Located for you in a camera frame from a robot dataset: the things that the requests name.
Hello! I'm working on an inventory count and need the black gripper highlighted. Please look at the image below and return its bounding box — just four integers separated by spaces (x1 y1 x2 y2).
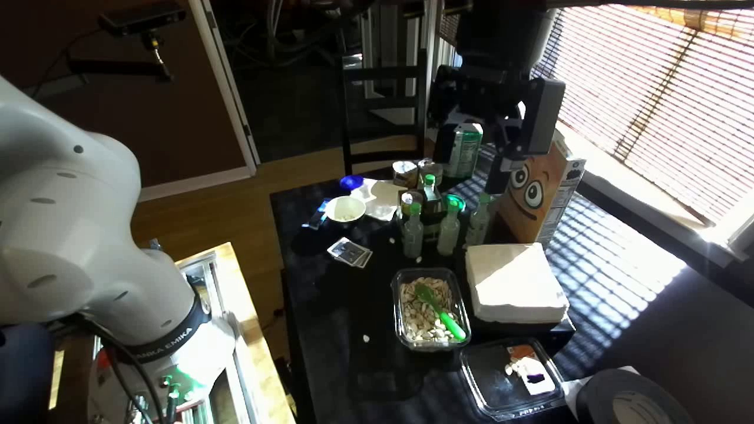
430 0 566 194

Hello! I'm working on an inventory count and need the clear plastic food container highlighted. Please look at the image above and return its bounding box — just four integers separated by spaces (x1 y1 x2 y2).
391 268 471 354

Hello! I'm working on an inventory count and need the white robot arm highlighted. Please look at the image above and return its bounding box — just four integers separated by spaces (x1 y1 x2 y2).
0 83 235 364

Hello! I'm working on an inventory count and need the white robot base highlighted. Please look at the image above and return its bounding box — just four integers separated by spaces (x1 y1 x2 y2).
84 257 262 424

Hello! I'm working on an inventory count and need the white green carton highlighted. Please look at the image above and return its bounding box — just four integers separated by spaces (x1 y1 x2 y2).
446 123 483 179

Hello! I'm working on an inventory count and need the black wooden chair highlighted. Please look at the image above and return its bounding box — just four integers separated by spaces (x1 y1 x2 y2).
340 52 426 174

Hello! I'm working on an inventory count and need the brown paper bag with face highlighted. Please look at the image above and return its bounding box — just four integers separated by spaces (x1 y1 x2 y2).
498 140 588 245

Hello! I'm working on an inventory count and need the green black bottle carton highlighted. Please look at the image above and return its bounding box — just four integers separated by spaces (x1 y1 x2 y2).
398 174 493 259

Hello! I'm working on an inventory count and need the white paper napkin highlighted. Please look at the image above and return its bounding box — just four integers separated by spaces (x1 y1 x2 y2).
351 179 401 222

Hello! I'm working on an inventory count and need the blue round lid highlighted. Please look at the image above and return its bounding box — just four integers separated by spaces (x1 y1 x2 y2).
340 174 363 194

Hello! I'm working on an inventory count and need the white bowl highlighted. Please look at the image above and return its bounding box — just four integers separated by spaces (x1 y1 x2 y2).
325 196 366 224

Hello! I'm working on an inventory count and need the white foam block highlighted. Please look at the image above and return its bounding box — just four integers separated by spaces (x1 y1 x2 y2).
465 242 569 326

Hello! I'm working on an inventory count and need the green plastic spoon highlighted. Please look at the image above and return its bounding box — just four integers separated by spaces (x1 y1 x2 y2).
414 286 467 341

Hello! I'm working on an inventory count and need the black plastic tray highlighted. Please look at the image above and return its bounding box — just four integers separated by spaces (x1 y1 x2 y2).
459 341 566 423

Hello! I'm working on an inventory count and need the grey duct tape roll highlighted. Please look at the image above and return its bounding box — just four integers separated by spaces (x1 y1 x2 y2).
576 367 695 424

